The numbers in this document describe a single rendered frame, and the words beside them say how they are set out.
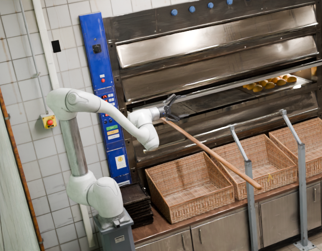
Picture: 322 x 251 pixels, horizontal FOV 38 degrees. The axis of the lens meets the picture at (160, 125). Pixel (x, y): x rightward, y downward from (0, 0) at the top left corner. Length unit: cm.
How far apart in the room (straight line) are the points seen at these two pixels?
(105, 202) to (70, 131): 47
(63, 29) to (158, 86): 85
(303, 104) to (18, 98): 250
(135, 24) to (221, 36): 74
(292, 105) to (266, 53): 59
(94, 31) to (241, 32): 123
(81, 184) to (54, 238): 111
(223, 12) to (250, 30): 29
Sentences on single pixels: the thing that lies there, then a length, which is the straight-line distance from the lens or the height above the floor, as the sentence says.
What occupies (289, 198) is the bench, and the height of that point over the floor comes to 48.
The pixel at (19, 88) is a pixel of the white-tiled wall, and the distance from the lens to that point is 344.
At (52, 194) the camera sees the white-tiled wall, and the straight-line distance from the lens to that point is 374.
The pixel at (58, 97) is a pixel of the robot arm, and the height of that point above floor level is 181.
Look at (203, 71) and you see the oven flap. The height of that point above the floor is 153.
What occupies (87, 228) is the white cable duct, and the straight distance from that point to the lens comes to 392.
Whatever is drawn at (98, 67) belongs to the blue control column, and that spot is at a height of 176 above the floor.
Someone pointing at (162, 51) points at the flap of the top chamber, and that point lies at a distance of 363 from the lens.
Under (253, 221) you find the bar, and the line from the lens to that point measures 379.
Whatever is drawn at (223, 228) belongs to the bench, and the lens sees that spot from 374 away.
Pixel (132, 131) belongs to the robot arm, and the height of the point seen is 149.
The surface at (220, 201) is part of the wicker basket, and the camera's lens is 368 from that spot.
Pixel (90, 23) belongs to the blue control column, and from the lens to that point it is 342.
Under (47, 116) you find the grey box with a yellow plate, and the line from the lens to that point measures 344.
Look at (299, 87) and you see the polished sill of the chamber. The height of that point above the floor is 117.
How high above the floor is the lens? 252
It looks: 21 degrees down
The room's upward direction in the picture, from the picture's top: 8 degrees counter-clockwise
